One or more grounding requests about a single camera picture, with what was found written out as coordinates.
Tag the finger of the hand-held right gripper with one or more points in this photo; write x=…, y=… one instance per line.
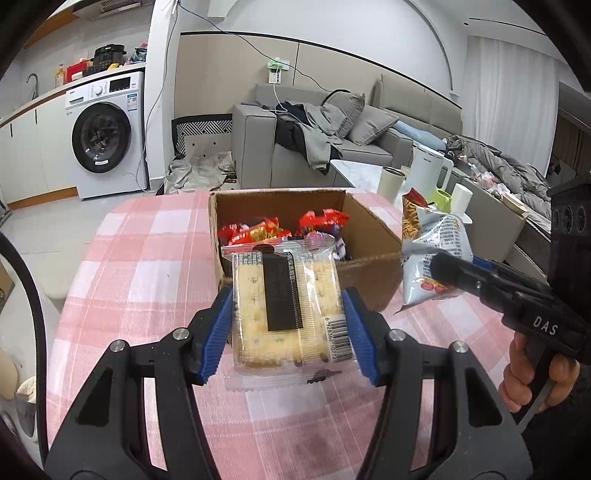
x=482, y=264
x=457, y=272

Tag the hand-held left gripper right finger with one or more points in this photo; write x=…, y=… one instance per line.
x=362, y=332

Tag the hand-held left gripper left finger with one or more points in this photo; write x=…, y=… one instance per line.
x=217, y=332

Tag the noodle snack packet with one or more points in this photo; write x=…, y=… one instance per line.
x=438, y=235

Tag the brown cardboard box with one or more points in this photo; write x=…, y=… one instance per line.
x=369, y=277

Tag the clear cracker packet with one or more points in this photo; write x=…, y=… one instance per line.
x=281, y=314

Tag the purple grape candy packet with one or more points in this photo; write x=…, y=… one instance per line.
x=340, y=247

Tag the red snack packet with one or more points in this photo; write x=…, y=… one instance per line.
x=249, y=233
x=323, y=219

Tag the person's right hand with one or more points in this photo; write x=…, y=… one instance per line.
x=515, y=378

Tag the white cup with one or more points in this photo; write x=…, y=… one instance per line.
x=461, y=198

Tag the green cup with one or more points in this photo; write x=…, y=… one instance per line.
x=441, y=201

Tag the grey duvet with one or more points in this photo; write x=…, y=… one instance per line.
x=508, y=170

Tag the white electric kettle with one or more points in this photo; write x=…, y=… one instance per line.
x=427, y=170

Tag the pink checked tablecloth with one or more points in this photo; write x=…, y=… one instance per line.
x=138, y=258

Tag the beige tumbler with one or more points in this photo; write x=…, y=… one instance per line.
x=390, y=184

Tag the white coffee table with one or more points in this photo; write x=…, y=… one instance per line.
x=355, y=173

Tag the crumpled floor cloth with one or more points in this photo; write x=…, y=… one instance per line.
x=198, y=173

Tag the grey cushion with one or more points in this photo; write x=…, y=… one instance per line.
x=341, y=113
x=371, y=127

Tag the white curtain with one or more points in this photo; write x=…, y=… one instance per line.
x=508, y=92

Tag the grey sofa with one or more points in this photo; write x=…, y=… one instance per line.
x=254, y=143

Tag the dark clothes pile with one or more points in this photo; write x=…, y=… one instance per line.
x=300, y=134

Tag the white washing machine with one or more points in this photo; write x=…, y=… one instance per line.
x=104, y=138

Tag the white kitchen cabinet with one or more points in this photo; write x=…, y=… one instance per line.
x=37, y=152

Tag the red box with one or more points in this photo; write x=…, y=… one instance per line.
x=78, y=73

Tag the black pressure cooker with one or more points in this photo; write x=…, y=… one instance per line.
x=110, y=57

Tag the yellow soap bottle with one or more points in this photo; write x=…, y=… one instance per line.
x=59, y=78

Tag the kitchen faucet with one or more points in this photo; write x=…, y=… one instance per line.
x=34, y=81

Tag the range hood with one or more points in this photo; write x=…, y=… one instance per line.
x=108, y=7

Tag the wall power strip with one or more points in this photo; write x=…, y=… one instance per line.
x=278, y=69

